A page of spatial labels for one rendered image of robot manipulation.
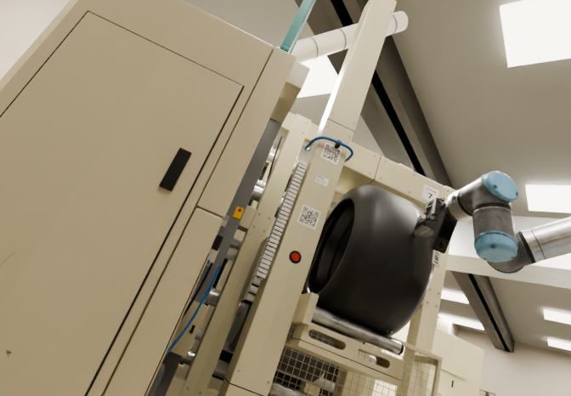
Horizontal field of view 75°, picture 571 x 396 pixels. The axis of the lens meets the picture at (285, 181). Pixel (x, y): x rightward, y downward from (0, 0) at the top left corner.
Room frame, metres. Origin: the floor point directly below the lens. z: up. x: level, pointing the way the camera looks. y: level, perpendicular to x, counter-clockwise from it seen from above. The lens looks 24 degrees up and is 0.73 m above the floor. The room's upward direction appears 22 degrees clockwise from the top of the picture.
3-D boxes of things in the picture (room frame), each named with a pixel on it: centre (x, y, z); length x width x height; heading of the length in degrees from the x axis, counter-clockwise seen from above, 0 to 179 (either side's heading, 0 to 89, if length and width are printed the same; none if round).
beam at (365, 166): (1.74, -0.46, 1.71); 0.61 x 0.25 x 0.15; 97
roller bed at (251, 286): (1.78, -0.11, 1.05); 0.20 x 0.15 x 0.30; 97
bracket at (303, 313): (1.40, -0.20, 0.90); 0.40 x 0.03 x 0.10; 7
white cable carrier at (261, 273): (1.33, -0.04, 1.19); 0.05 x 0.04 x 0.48; 7
